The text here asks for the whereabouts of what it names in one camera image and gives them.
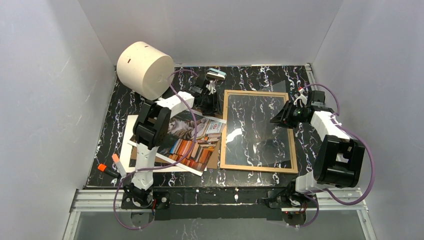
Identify clear acrylic sheet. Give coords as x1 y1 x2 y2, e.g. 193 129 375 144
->
226 79 292 168

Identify cat and books photo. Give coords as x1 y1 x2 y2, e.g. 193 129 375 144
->
156 110 227 177

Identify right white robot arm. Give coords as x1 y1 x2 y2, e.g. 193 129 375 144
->
270 90 365 194

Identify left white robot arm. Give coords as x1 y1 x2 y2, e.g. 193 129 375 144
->
131 80 218 191

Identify teal white stapler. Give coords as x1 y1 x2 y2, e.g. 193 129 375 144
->
205 68 227 81

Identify large white cylinder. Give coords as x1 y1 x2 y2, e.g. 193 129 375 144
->
116 41 175 100

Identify brown backing board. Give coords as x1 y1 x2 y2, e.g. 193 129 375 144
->
120 110 226 176

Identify white mat board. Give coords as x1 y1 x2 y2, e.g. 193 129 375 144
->
118 115 188 173

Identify peach cap glue stick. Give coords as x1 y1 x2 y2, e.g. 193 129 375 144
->
112 153 127 179

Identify orange cap black marker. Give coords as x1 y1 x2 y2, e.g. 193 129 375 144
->
97 163 121 179

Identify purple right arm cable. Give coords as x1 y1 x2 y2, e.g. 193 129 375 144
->
291 82 376 228

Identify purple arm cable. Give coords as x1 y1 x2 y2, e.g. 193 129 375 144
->
291 82 376 228
111 68 200 231

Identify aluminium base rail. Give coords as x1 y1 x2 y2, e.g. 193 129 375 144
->
63 187 376 240

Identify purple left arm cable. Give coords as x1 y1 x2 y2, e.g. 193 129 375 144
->
111 68 200 231

